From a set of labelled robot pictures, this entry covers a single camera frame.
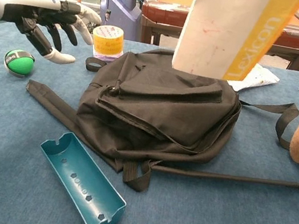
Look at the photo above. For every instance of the teal metal tray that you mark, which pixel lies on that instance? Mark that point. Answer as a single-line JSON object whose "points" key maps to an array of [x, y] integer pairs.
{"points": [[82, 181]]}

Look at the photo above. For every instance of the white snack packet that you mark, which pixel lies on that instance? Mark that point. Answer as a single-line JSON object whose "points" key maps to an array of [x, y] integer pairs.
{"points": [[263, 77]]}

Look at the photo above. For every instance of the black fabric backpack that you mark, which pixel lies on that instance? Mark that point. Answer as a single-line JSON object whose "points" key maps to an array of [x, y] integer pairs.
{"points": [[152, 109]]}

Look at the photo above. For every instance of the brown mahjong table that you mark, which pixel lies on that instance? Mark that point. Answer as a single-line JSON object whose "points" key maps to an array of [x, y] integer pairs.
{"points": [[163, 18]]}

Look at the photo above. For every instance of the white book yellow spine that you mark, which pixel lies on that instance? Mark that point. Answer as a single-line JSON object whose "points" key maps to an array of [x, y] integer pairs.
{"points": [[209, 35]]}

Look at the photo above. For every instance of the blue table cloth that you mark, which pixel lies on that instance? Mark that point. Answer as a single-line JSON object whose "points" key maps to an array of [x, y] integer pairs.
{"points": [[10, 180]]}

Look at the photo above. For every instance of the green ball black band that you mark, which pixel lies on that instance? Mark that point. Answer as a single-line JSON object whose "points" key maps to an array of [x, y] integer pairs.
{"points": [[20, 66]]}

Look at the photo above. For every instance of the yellow tape roll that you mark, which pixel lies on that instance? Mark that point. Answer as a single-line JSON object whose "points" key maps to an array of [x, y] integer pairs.
{"points": [[109, 42]]}

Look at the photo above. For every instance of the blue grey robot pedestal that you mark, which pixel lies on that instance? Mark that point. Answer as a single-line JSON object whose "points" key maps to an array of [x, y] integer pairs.
{"points": [[123, 0]]}

